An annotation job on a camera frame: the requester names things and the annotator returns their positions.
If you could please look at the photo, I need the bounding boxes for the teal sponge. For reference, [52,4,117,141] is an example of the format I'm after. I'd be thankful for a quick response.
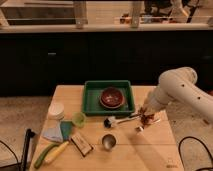
[60,121,73,141]

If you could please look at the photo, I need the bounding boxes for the small metal clip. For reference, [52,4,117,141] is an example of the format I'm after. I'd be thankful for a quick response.
[135,126,144,132]

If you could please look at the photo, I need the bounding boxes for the dish brush with handle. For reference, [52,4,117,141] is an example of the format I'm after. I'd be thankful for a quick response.
[104,115,139,128]

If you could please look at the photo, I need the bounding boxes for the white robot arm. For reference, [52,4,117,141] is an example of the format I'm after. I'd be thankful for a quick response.
[143,67,213,124]

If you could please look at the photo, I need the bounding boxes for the metal cup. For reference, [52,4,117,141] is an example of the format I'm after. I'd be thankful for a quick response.
[102,134,116,150]

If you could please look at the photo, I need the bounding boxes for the green cucumber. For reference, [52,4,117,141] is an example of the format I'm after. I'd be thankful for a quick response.
[34,143,59,169]

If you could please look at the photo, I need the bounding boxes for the brown rectangular block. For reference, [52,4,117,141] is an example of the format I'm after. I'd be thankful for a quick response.
[71,132,93,157]

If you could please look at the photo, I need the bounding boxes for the black stand left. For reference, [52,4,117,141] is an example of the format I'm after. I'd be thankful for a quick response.
[20,129,35,171]

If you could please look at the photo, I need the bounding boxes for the light blue cloth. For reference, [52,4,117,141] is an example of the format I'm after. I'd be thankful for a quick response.
[42,122,63,142]

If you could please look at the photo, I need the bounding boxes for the green plastic tray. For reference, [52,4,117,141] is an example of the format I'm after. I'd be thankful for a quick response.
[81,80,135,116]

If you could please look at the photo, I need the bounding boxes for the small green cup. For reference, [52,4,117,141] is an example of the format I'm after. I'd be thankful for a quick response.
[72,113,86,128]

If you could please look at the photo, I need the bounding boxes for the dark red bowl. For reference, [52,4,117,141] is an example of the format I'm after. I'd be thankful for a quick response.
[99,87,125,109]

